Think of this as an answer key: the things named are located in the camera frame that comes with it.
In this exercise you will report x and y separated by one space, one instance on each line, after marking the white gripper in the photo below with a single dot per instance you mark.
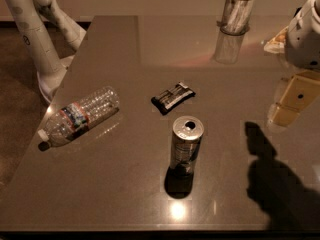
304 43

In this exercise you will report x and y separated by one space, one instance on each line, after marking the silver redbull can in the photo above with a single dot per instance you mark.
187 133

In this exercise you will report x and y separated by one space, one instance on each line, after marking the plate with food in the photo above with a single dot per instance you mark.
276 45

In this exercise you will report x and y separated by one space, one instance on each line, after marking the clear glass with straws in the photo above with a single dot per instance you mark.
236 15

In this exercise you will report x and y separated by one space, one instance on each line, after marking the black snack bar wrapper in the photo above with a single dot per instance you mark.
172 97

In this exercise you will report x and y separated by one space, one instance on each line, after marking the clear plastic water bottle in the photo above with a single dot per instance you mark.
78 117

